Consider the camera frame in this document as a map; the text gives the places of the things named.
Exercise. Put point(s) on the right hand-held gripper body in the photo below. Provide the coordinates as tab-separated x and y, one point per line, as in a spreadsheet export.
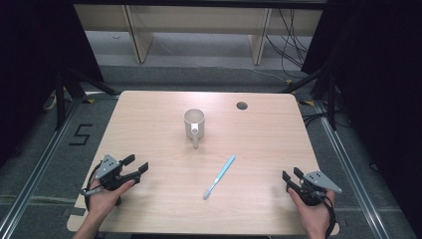
315	187

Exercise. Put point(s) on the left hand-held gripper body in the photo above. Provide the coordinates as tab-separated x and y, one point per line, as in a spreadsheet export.
111	172

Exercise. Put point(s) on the person's right hand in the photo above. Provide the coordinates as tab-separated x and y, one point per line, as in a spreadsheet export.
313	212

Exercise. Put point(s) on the person's left hand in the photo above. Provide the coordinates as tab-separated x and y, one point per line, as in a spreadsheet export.
106	199

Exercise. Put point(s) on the light blue toothbrush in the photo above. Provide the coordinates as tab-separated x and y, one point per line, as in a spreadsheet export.
219	177

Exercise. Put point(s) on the black metal stand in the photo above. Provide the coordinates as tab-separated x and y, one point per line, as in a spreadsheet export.
326	96
66	93

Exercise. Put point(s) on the dark curtain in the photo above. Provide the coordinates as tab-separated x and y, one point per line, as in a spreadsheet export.
36	66
375	99

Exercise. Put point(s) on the beige wooden shelf unit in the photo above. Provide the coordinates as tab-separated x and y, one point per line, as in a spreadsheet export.
199	23

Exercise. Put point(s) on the aluminium floor rail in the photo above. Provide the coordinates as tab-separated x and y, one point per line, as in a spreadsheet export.
36	166
351	172

